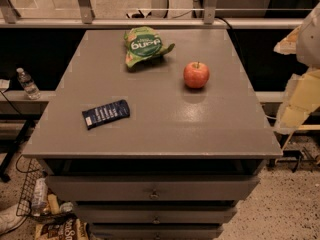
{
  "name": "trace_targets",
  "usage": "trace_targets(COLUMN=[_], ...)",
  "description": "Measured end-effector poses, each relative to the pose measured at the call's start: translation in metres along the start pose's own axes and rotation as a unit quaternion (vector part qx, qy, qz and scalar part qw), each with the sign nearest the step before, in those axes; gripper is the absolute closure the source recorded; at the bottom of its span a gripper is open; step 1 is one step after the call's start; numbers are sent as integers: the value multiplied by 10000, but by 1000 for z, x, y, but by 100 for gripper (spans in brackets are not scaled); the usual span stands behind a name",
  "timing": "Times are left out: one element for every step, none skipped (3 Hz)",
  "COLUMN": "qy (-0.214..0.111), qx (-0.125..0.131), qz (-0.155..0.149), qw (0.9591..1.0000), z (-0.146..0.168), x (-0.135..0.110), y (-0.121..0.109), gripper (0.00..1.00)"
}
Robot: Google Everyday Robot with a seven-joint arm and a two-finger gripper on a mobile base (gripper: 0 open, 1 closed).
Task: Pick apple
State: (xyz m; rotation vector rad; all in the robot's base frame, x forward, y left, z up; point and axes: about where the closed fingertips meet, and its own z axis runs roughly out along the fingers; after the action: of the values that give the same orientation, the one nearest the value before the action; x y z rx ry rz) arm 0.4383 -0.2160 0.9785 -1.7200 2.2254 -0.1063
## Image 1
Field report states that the red apple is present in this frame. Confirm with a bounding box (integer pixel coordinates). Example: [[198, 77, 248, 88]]
[[183, 62, 210, 89]]

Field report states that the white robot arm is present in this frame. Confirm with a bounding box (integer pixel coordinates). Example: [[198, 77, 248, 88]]
[[296, 3, 320, 68]]

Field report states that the grey drawer cabinet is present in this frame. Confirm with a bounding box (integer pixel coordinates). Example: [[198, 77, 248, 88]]
[[22, 28, 284, 240]]

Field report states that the dark blue snack bar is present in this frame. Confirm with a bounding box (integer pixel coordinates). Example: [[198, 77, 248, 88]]
[[82, 100, 130, 130]]

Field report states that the green snack bag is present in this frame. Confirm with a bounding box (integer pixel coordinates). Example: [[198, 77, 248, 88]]
[[124, 26, 175, 68]]

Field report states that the middle drawer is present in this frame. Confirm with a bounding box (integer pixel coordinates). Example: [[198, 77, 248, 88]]
[[75, 204, 237, 224]]

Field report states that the drawer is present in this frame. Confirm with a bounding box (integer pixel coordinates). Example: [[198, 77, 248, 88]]
[[75, 204, 237, 224], [90, 224, 223, 240], [46, 175, 259, 201]]

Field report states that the top drawer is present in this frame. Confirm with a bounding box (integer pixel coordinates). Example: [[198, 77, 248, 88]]
[[46, 175, 259, 201]]

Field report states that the clear water bottle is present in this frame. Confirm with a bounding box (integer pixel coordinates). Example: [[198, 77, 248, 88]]
[[16, 68, 41, 100]]

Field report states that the bottom drawer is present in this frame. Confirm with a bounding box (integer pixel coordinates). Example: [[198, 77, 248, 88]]
[[90, 224, 223, 240]]

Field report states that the brown snack bag on floor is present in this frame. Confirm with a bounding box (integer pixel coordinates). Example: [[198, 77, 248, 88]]
[[35, 218, 89, 240]]

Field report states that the plastic bottle in basket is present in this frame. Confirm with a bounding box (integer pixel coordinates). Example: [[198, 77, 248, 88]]
[[31, 178, 48, 216]]

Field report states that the black wire basket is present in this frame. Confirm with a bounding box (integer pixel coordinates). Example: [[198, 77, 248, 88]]
[[16, 159, 46, 218]]

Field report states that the black cable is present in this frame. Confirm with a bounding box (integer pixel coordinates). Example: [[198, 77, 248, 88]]
[[0, 89, 25, 118]]

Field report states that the metal railing frame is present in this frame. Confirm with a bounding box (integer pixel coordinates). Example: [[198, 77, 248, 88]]
[[1, 0, 319, 29]]

